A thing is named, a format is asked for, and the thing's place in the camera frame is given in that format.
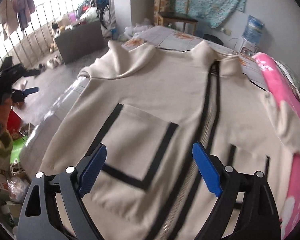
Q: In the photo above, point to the metal balcony railing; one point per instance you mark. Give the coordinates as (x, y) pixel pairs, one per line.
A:
(32, 44)

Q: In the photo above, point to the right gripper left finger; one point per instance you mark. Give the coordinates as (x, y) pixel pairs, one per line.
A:
(40, 217)

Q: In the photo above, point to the grey patterned pillow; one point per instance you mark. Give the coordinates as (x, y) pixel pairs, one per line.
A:
(290, 76)

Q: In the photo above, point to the pink floral blanket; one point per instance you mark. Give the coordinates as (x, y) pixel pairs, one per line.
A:
(287, 123)

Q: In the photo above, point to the green bag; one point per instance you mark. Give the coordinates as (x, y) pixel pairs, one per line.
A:
(16, 149)

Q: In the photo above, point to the patterned cardboard box stack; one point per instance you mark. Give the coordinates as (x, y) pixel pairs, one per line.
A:
(160, 6)

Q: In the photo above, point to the beige zip jacket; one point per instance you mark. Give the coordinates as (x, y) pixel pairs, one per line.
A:
(148, 106)

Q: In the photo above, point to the blue water bottle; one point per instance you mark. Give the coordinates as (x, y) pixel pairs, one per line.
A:
(253, 30)

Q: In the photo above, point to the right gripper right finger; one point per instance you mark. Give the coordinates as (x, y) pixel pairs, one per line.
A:
(258, 217)

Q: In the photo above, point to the white water dispenser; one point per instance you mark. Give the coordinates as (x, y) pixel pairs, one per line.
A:
(246, 48)

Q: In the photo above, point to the dark grey cabinet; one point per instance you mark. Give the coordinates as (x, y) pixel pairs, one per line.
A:
(80, 41)

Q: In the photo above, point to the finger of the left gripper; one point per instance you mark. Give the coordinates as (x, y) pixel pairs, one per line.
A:
(20, 95)

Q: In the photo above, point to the wooden chair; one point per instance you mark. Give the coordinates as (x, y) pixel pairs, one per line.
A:
(175, 15)

